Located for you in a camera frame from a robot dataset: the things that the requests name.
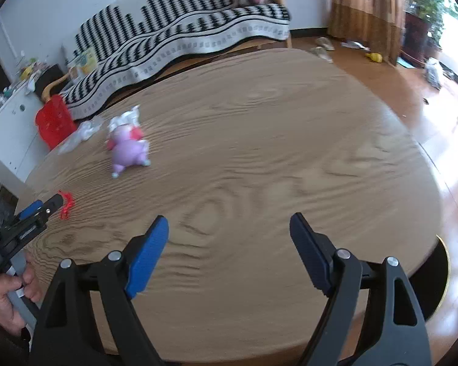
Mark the red plastic bag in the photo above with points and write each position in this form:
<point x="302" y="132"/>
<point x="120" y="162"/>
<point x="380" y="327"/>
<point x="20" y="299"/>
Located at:
<point x="55" y="122"/>

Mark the beige slipper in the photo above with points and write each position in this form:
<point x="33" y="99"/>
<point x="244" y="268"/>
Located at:
<point x="321" y="55"/>
<point x="325" y="43"/>

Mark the black gold-rimmed trash bin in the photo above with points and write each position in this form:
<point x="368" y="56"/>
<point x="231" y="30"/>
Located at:
<point x="431" y="282"/>

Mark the brown curtain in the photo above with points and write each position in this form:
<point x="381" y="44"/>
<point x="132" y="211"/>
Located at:
<point x="366" y="7"/>

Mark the yellow toy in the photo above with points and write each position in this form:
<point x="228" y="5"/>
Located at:
<point x="374" y="57"/>

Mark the crumpled white wrapper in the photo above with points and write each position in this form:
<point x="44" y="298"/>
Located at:
<point x="124" y="117"/>

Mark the large potted plant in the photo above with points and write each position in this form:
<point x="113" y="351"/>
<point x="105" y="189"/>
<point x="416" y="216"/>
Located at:
<point x="421" y="34"/>

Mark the clear plastic bag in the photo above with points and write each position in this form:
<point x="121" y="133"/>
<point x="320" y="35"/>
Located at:
<point x="80" y="135"/>

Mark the person's left hand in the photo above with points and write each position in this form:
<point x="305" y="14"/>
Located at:
<point x="7" y="297"/>

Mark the white paper scrap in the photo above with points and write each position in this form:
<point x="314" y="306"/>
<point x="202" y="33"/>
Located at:
<point x="355" y="45"/>

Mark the black box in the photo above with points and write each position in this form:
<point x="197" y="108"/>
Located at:
<point x="49" y="78"/>

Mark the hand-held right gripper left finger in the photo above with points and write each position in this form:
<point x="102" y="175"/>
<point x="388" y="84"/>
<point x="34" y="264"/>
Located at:
<point x="149" y="259"/>

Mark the round wooden table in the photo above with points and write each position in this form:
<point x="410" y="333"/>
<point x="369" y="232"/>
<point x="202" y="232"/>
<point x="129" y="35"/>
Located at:
<point x="252" y="141"/>

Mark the black white striped sofa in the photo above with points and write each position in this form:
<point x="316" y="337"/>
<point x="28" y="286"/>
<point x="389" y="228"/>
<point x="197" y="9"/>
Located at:
<point x="168" y="42"/>

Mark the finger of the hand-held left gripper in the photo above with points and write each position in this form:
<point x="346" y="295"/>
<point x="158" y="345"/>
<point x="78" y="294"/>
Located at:
<point x="30" y="209"/>
<point x="53" y="201"/>

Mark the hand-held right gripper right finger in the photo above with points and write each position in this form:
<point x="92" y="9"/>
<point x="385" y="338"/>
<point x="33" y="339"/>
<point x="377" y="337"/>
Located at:
<point x="309" y="251"/>

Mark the person's left forearm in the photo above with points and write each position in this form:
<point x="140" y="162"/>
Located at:
<point x="2" y="347"/>

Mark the purple pig toy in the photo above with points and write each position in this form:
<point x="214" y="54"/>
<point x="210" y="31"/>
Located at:
<point x="129" y="150"/>

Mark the white plastic bag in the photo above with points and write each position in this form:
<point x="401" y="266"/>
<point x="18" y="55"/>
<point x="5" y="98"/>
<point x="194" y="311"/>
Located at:
<point x="433" y="72"/>

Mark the blue floor mat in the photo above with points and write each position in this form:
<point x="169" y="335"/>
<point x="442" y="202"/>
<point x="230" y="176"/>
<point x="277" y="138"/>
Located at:
<point x="405" y="63"/>

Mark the yellow green box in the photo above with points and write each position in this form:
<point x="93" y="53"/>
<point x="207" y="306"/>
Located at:
<point x="84" y="62"/>

